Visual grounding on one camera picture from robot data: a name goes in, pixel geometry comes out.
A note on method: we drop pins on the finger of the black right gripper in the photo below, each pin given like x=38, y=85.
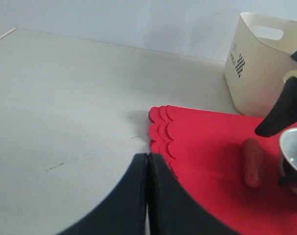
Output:
x=289, y=180

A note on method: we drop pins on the red scalloped tablecloth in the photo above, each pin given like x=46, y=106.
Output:
x=203, y=150

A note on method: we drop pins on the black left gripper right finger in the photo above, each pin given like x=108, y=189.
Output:
x=171, y=210

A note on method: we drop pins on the cream plastic bin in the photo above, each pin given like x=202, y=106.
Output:
x=259, y=62

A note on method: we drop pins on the red sausage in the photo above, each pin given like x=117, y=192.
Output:
x=253, y=163

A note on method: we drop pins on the white ceramic bowl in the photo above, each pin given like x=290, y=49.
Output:
x=288, y=153

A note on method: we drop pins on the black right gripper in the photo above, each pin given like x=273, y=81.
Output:
x=284, y=112

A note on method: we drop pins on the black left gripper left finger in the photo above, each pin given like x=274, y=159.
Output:
x=123, y=211

